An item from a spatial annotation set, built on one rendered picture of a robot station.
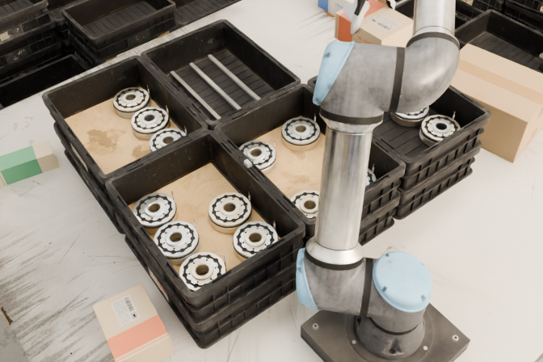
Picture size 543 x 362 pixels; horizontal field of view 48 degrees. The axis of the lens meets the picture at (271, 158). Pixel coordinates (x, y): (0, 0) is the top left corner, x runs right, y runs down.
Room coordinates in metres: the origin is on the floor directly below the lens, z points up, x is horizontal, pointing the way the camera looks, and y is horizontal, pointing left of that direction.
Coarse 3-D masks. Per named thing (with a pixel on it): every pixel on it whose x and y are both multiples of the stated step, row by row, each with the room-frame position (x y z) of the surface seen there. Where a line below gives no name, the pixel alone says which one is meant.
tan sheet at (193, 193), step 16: (192, 176) 1.06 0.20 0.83; (208, 176) 1.05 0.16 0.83; (160, 192) 1.01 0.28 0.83; (176, 192) 1.00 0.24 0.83; (192, 192) 1.00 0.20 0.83; (208, 192) 1.00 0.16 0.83; (224, 192) 1.00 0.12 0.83; (192, 208) 0.95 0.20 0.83; (192, 224) 0.90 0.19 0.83; (208, 224) 0.90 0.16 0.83; (208, 240) 0.85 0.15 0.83; (224, 240) 0.85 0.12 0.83
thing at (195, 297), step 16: (224, 144) 1.07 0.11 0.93; (240, 160) 1.01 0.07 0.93; (112, 176) 0.98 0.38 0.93; (256, 176) 0.96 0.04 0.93; (112, 192) 0.93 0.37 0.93; (272, 192) 0.90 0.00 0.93; (128, 208) 0.88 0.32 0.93; (288, 208) 0.86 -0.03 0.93; (304, 224) 0.81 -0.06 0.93; (144, 240) 0.79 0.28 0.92; (288, 240) 0.77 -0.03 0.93; (160, 256) 0.74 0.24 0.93; (256, 256) 0.73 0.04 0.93; (272, 256) 0.75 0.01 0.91; (176, 272) 0.70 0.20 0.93; (240, 272) 0.70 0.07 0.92; (208, 288) 0.66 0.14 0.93; (192, 304) 0.64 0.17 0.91
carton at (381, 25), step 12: (372, 0) 1.38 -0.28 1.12; (336, 12) 1.33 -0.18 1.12; (372, 12) 1.33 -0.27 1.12; (384, 12) 1.33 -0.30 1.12; (396, 12) 1.32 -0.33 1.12; (336, 24) 1.33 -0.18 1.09; (348, 24) 1.29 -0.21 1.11; (360, 24) 1.28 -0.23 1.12; (372, 24) 1.27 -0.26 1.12; (384, 24) 1.27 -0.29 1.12; (396, 24) 1.27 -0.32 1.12; (408, 24) 1.27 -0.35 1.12; (336, 36) 1.33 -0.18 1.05; (348, 36) 1.29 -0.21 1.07; (360, 36) 1.26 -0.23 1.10; (372, 36) 1.23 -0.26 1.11; (384, 36) 1.22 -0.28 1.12; (396, 36) 1.24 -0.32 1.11; (408, 36) 1.27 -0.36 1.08
